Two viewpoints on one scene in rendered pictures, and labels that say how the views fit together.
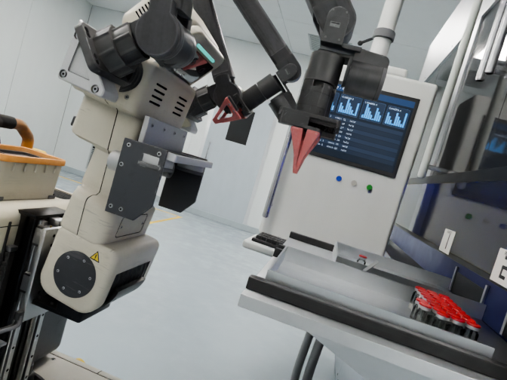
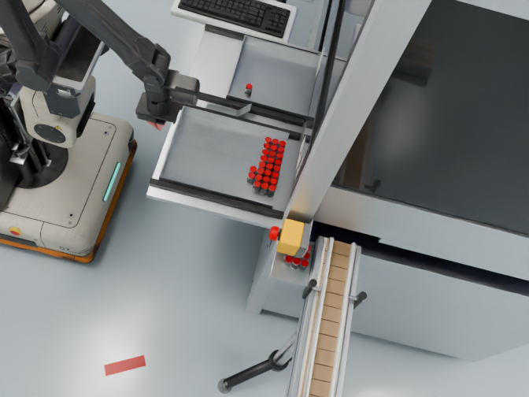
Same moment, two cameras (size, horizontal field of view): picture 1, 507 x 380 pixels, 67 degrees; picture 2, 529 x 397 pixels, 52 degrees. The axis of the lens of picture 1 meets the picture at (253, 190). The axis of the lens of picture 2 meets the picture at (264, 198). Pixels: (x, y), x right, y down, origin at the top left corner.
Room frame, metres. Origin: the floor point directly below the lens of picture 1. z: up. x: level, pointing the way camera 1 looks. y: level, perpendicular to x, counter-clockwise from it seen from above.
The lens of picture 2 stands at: (-0.14, -0.17, 2.32)
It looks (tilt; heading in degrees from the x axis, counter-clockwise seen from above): 63 degrees down; 345
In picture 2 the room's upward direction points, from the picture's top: 18 degrees clockwise
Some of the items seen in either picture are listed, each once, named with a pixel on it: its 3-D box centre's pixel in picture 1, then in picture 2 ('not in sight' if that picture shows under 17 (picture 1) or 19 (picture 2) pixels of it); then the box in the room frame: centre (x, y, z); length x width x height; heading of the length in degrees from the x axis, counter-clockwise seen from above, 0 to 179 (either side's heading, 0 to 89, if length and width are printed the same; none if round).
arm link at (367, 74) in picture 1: (352, 57); (173, 80); (0.66, -0.10, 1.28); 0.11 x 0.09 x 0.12; 82
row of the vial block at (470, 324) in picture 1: (453, 320); (276, 168); (0.67, -0.40, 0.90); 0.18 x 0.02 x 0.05; 169
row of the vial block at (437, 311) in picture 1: (427, 311); (261, 165); (0.68, -0.36, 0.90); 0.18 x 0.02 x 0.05; 169
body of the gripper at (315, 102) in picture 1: (314, 106); (158, 102); (0.66, -0.06, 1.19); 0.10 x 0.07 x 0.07; 79
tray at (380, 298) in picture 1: (364, 294); (226, 157); (0.70, -0.25, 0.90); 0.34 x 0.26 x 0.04; 79
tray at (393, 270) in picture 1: (397, 274); (285, 80); (1.01, -0.43, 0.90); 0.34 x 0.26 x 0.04; 79
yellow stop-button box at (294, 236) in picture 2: not in sight; (292, 238); (0.41, -0.43, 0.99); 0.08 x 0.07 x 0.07; 79
